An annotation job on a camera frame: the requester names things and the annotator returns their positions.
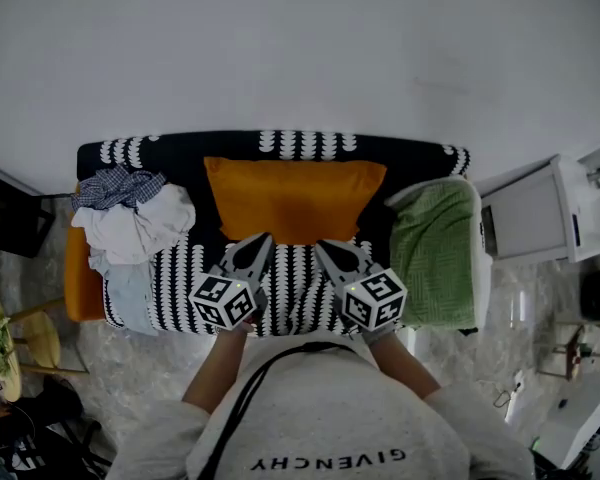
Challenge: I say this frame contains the person's right forearm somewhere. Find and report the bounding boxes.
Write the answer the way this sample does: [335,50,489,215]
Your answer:
[367,335,441,399]

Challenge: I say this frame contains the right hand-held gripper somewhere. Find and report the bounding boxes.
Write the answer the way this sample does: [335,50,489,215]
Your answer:
[313,241,409,332]

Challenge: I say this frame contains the light blue garment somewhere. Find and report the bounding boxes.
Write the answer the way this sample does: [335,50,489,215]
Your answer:
[88,247,159,337]

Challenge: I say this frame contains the white sink cabinet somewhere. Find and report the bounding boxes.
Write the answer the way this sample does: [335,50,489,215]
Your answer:
[479,140,600,265]

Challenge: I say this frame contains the orange sofa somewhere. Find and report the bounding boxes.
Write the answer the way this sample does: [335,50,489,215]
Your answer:
[63,182,106,323]

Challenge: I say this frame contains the orange cushion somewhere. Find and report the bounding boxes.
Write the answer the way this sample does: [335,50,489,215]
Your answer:
[203,156,389,246]

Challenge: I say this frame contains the black neck cable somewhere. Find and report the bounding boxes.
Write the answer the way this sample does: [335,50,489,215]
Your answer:
[209,341,356,480]

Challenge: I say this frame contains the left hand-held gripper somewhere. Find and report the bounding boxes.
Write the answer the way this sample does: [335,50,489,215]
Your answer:
[188,232,276,332]

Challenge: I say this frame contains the person's left forearm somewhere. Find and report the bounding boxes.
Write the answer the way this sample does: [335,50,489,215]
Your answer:
[182,325,249,414]

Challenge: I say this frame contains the round wooden side table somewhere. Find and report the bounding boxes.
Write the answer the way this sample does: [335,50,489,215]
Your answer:
[0,280,89,403]

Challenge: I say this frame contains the person's grey t-shirt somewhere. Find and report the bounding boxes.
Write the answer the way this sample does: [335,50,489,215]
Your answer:
[107,330,536,480]

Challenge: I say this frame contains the small wooden stool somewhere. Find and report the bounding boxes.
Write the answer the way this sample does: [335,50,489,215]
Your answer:
[537,317,600,382]

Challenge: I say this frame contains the black white striped sofa cover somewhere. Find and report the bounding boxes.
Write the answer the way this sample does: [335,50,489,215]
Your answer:
[76,129,471,338]

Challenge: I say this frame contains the blue checked shirt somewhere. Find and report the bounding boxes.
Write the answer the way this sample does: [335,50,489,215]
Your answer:
[71,165,167,214]

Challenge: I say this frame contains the green white blanket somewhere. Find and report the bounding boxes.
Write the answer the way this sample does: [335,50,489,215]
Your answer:
[383,175,494,332]

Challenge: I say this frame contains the white table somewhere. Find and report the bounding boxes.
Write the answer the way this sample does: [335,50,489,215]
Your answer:
[533,373,600,470]

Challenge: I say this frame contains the grey wrist strap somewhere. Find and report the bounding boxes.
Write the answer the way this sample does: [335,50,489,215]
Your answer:
[359,323,398,346]

